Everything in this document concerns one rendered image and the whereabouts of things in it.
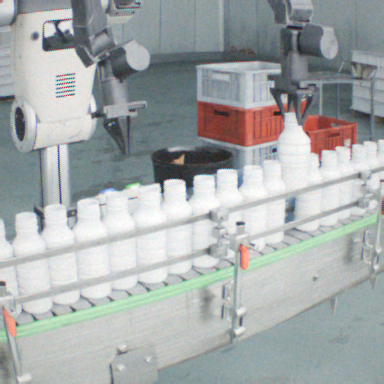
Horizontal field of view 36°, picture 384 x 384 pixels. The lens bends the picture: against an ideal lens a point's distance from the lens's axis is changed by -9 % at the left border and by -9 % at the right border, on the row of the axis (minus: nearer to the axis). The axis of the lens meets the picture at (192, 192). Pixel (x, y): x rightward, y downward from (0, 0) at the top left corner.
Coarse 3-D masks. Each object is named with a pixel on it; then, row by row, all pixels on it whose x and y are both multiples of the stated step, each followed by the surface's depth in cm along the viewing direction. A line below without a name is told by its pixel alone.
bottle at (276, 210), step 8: (264, 168) 126; (272, 168) 125; (280, 168) 126; (264, 176) 126; (272, 176) 125; (280, 176) 126; (264, 184) 126; (272, 184) 125; (280, 184) 126; (272, 192) 125; (280, 192) 125; (280, 200) 126; (272, 208) 126; (280, 208) 127; (272, 216) 126; (280, 216) 127; (272, 224) 127; (280, 224) 128; (280, 232) 128; (272, 240) 128; (280, 240) 129
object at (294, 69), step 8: (280, 56) 123; (288, 56) 121; (296, 56) 120; (304, 56) 121; (288, 64) 121; (296, 64) 121; (304, 64) 121; (280, 72) 124; (288, 72) 122; (296, 72) 121; (304, 72) 122; (272, 80) 126; (288, 80) 122; (296, 80) 120; (304, 80) 120; (312, 80) 121; (320, 80) 122
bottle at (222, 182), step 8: (224, 176) 118; (232, 176) 118; (224, 184) 118; (232, 184) 118; (216, 192) 119; (224, 192) 119; (232, 192) 119; (224, 200) 118; (232, 200) 118; (240, 200) 119; (232, 216) 119; (240, 216) 121; (224, 224) 119; (232, 224) 119; (232, 232) 120; (224, 240) 120; (232, 256) 121
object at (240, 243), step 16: (320, 160) 152; (368, 176) 139; (368, 192) 140; (224, 208) 114; (240, 224) 109; (240, 240) 109; (224, 256) 116; (240, 256) 110; (240, 272) 111; (0, 288) 83; (224, 288) 118; (240, 288) 113; (0, 304) 83; (240, 304) 114; (240, 320) 116; (16, 352) 86; (16, 368) 87
